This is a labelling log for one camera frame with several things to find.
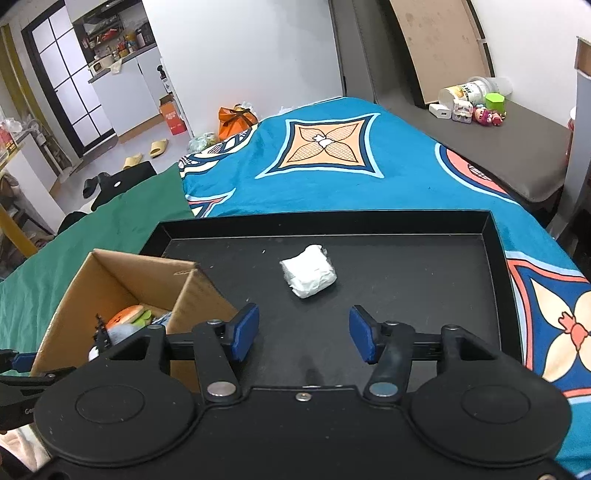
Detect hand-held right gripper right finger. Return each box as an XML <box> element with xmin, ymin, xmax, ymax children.
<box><xmin>348</xmin><ymin>305</ymin><xmax>499</xmax><ymax>400</ymax></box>

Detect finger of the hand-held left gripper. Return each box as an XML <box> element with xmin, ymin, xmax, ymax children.
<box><xmin>93</xmin><ymin>314</ymin><xmax>112</xmax><ymax>361</ymax></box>
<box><xmin>0</xmin><ymin>351</ymin><xmax>77</xmax><ymax>402</ymax></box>

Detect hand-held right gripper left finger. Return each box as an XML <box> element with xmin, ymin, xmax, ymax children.
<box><xmin>104</xmin><ymin>302</ymin><xmax>260</xmax><ymax>400</ymax></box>

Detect brown cardboard box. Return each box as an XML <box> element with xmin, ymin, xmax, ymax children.
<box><xmin>30</xmin><ymin>249</ymin><xmax>241</xmax><ymax>393</ymax></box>

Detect black tray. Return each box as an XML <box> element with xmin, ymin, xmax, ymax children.
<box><xmin>139</xmin><ymin>210</ymin><xmax>527</xmax><ymax>388</ymax></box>

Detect white soft packet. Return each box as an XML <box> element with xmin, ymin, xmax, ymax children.
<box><xmin>279</xmin><ymin>244</ymin><xmax>338</xmax><ymax>301</ymax></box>

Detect burger plush toy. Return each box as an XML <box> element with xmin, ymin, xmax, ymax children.
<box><xmin>105</xmin><ymin>305</ymin><xmax>155</xmax><ymax>329</ymax></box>

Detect white pink cloth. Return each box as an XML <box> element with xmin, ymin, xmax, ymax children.
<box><xmin>0</xmin><ymin>427</ymin><xmax>51</xmax><ymax>472</ymax></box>

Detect green blanket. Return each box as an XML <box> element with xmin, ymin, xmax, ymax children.
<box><xmin>0</xmin><ymin>164</ymin><xmax>195</xmax><ymax>365</ymax></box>

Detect dark clothing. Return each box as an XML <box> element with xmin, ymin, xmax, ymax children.
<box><xmin>55</xmin><ymin>210</ymin><xmax>95</xmax><ymax>236</ymax></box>

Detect yellow pole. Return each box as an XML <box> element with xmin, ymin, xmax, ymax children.
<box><xmin>0</xmin><ymin>198</ymin><xmax>40</xmax><ymax>259</ymax></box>

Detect blue printed blanket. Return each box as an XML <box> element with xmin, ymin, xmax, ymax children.
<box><xmin>178</xmin><ymin>96</ymin><xmax>591</xmax><ymax>462</ymax></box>

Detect green patterned bag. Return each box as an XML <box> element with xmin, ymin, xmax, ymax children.
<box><xmin>187</xmin><ymin>131</ymin><xmax>218</xmax><ymax>154</ymax></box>

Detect orange bag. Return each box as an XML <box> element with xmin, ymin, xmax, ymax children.
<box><xmin>218</xmin><ymin>105</ymin><xmax>259</xmax><ymax>141</ymax></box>

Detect red cardboard box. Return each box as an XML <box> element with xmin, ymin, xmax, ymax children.
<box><xmin>158</xmin><ymin>95</ymin><xmax>189</xmax><ymax>136</ymax></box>

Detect white kitchen cabinet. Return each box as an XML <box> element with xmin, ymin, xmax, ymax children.
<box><xmin>88</xmin><ymin>46</ymin><xmax>162</xmax><ymax>137</ymax></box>

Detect pink figurine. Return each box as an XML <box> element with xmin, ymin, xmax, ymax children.
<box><xmin>473</xmin><ymin>105</ymin><xmax>506</xmax><ymax>127</ymax></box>

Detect white labelled jar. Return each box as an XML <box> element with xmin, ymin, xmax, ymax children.
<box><xmin>438</xmin><ymin>76</ymin><xmax>492</xmax><ymax>108</ymax></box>

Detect black framed glass door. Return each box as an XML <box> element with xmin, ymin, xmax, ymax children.
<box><xmin>23</xmin><ymin>0</ymin><xmax>118</xmax><ymax>158</ymax></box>

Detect clear plastic cup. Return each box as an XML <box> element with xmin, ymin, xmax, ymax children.
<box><xmin>487</xmin><ymin>75</ymin><xmax>514</xmax><ymax>99</ymax></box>

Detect dark grey door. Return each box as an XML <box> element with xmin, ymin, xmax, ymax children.
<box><xmin>329</xmin><ymin>0</ymin><xmax>426</xmax><ymax>104</ymax></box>

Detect leaning wooden board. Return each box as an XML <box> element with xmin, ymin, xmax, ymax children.
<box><xmin>388</xmin><ymin>0</ymin><xmax>497</xmax><ymax>109</ymax></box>

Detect grey metal frame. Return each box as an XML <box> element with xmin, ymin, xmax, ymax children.
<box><xmin>547</xmin><ymin>37</ymin><xmax>591</xmax><ymax>245</ymax></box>

